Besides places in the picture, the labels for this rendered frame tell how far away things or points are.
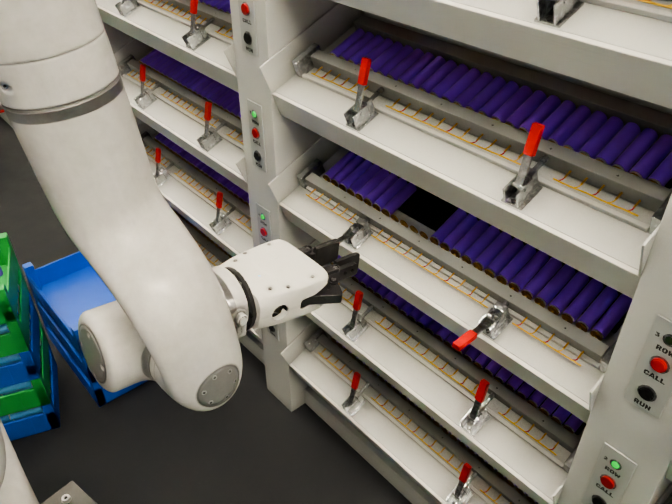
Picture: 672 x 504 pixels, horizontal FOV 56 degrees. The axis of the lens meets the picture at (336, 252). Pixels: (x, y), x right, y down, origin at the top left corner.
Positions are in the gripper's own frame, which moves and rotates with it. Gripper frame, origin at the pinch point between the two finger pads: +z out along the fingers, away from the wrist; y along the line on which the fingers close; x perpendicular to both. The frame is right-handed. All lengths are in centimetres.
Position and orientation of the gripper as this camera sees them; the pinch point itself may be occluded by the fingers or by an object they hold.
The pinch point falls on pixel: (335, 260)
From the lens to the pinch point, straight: 80.1
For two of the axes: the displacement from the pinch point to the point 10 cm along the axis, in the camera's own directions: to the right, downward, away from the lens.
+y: -6.6, -4.5, 6.0
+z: 7.4, -2.8, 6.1
